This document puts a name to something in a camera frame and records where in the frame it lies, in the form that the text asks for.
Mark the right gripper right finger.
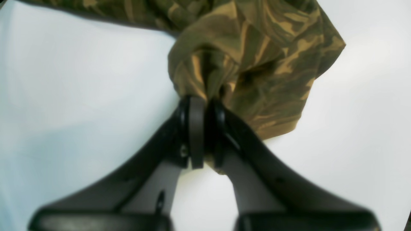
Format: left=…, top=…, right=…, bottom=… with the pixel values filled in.
left=212, top=100, right=380, bottom=231

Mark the camouflage pattern T-shirt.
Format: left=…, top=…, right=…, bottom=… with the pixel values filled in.
left=27, top=0, right=345, bottom=140

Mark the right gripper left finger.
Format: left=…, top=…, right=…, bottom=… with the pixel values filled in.
left=29, top=96, right=205, bottom=231

